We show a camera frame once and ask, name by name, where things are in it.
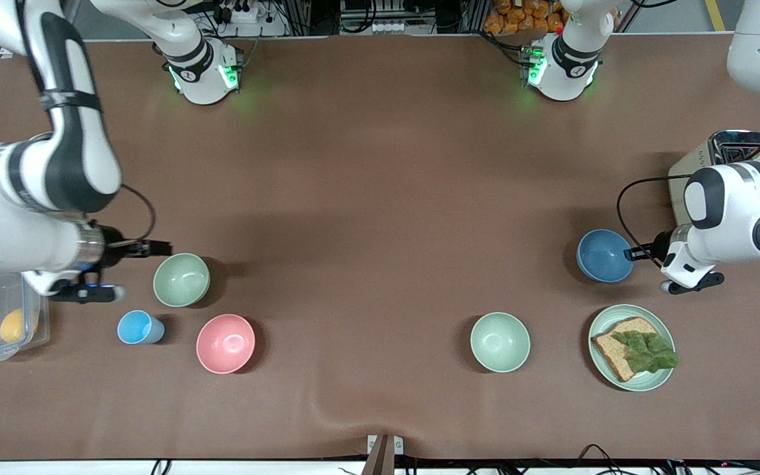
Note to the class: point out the orange snack pack pile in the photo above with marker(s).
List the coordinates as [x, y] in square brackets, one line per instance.
[518, 16]

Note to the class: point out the blue bowl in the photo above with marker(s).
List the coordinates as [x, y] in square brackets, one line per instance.
[604, 256]

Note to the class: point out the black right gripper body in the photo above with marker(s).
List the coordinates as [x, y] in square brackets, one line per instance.
[113, 245]

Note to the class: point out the yellow lemon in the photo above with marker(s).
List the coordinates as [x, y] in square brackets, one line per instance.
[16, 326]

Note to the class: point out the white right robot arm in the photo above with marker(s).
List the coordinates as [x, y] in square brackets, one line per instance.
[76, 152]

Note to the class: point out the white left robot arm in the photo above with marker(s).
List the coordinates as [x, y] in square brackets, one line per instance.
[729, 211]

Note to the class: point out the brown bread slice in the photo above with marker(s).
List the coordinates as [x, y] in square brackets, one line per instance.
[611, 353]

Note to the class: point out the pale mint green bowl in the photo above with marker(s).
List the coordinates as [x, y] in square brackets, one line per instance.
[500, 342]

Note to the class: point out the pink bowl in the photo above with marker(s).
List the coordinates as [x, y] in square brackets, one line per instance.
[225, 344]

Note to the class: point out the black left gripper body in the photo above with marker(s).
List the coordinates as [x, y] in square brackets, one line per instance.
[661, 247]

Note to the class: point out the beige chrome toaster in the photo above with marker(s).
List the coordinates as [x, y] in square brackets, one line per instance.
[729, 142]

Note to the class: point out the pale green plate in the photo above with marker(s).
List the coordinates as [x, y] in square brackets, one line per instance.
[644, 382]

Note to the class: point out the metal table edge bracket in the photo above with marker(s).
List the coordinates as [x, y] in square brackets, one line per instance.
[384, 452]

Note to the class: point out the white power strip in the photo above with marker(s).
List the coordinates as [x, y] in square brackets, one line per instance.
[268, 30]
[386, 28]

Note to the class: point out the green lettuce leaf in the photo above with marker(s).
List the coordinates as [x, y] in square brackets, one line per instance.
[647, 353]

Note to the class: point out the sage green bowl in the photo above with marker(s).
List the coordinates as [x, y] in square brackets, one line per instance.
[182, 280]

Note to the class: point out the light blue cup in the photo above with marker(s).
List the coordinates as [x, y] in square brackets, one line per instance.
[134, 327]

